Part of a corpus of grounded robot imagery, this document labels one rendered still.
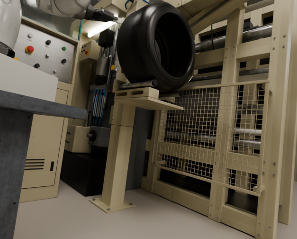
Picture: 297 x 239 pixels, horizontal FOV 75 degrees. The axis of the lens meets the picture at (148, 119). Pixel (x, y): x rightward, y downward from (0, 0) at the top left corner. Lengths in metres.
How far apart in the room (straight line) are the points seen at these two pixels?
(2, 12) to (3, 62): 0.19
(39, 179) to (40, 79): 1.04
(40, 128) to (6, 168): 0.87
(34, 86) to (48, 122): 0.89
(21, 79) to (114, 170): 1.00
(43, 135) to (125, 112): 0.62
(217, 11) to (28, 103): 1.49
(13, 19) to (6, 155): 0.45
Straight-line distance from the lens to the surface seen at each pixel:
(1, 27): 0.81
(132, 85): 1.33
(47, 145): 1.64
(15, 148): 0.77
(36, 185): 1.69
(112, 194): 1.57
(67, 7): 0.94
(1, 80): 0.70
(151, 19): 1.29
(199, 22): 1.80
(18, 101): 0.61
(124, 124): 1.51
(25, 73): 0.74
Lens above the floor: 0.59
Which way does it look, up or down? 4 degrees up
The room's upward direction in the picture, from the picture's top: 7 degrees clockwise
